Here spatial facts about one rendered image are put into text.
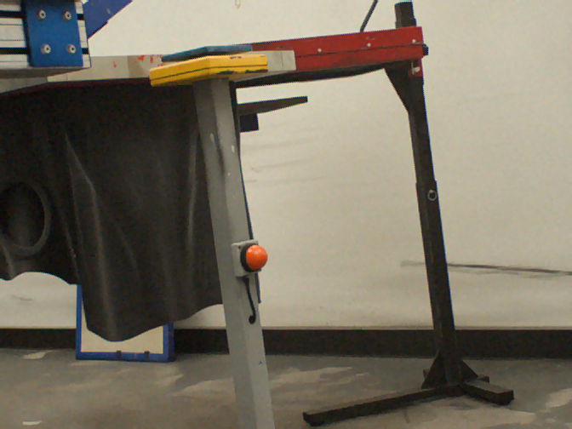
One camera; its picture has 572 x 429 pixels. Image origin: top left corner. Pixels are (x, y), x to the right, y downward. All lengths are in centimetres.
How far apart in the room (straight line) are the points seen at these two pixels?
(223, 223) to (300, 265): 276
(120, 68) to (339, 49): 138
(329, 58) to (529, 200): 103
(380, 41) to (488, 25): 77
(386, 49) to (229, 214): 157
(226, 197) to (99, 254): 30
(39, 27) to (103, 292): 60
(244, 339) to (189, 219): 39
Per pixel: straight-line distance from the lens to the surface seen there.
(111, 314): 195
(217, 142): 172
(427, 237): 348
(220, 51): 171
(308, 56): 314
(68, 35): 151
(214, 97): 173
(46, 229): 192
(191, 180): 208
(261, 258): 171
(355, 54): 319
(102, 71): 184
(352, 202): 428
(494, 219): 395
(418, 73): 347
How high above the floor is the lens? 80
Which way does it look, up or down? 3 degrees down
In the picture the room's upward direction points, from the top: 8 degrees counter-clockwise
